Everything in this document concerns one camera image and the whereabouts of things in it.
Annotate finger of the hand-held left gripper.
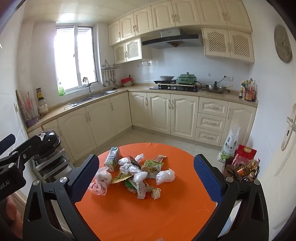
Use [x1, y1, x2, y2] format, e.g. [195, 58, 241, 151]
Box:
[0, 134, 16, 155]
[0, 136, 44, 172]

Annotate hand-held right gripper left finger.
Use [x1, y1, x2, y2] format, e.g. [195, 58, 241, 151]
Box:
[23, 153, 100, 241]

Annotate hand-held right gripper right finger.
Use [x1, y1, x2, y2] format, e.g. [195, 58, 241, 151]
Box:
[194, 153, 274, 241]

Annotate black snack wrapper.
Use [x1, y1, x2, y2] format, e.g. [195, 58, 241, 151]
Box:
[128, 156, 141, 167]

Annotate person's left hand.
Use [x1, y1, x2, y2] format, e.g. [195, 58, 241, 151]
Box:
[0, 196, 23, 240]

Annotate pink printed plastic bag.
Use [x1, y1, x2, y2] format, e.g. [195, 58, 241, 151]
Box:
[88, 167, 112, 196]

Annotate metal step rack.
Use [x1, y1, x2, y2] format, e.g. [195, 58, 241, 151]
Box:
[32, 148, 74, 186]

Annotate green white milk carton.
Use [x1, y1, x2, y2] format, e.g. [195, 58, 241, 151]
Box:
[104, 147, 121, 172]

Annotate chopstick holder with chopsticks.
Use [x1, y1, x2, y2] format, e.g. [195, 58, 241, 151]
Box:
[16, 90, 40, 128]

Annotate yellow snack wrapper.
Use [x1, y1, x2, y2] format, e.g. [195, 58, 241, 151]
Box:
[111, 173, 133, 184]

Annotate white green rice bag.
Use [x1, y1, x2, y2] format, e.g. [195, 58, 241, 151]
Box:
[217, 127, 241, 163]

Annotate cooking oil bottle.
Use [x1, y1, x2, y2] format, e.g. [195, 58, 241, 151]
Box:
[236, 160, 259, 183]

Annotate white jar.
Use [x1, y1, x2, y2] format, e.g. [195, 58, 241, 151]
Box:
[38, 98, 49, 116]

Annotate small green wrapper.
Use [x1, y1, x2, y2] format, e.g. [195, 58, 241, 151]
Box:
[125, 179, 137, 193]

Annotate red bag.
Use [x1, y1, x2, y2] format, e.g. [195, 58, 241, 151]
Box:
[232, 144, 257, 167]

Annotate green snack wrapper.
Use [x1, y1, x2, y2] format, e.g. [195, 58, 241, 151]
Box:
[141, 160, 163, 179]

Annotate white printed wrapper strip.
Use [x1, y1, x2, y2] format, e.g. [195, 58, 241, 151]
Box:
[136, 183, 154, 200]

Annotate orange round table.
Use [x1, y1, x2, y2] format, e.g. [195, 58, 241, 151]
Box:
[75, 142, 229, 241]

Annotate cream kitchen base cabinets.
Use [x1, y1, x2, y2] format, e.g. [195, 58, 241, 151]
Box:
[26, 83, 258, 163]

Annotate steel kitchen sink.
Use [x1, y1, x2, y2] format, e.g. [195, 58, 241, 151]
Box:
[67, 90, 118, 105]

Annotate steel faucet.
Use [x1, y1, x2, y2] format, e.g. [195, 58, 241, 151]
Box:
[83, 77, 94, 95]

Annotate black gas cooktop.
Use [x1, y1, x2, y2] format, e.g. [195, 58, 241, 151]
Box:
[149, 80, 199, 93]

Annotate cluster of condiment bottles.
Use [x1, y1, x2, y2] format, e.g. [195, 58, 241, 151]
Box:
[239, 78, 257, 102]

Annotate kitchen window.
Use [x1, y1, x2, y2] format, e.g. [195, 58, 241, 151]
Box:
[55, 25, 100, 93]

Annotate green electric pot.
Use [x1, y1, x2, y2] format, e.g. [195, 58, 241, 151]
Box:
[177, 73, 198, 84]

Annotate row of hanging utensils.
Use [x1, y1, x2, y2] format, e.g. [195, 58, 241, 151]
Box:
[102, 69, 117, 87]

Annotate red and white bowls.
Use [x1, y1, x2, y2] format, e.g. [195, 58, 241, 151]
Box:
[121, 76, 134, 87]

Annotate black range hood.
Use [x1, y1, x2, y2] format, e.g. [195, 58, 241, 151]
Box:
[142, 29, 204, 49]

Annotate steel wok with handle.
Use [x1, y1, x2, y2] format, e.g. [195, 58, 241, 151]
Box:
[206, 81, 233, 94]

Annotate metal door handle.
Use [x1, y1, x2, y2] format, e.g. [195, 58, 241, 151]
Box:
[281, 116, 296, 151]

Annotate wall utensil rack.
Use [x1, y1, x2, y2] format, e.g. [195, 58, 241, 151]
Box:
[101, 60, 120, 70]

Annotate lattice door wall cabinet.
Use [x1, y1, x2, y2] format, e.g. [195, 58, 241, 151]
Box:
[202, 28, 255, 63]
[113, 37, 152, 65]

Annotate round wall clock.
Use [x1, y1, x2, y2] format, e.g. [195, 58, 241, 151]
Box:
[274, 25, 293, 63]

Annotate cream upper wall cabinets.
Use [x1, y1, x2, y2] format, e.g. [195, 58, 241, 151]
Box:
[108, 0, 252, 47]

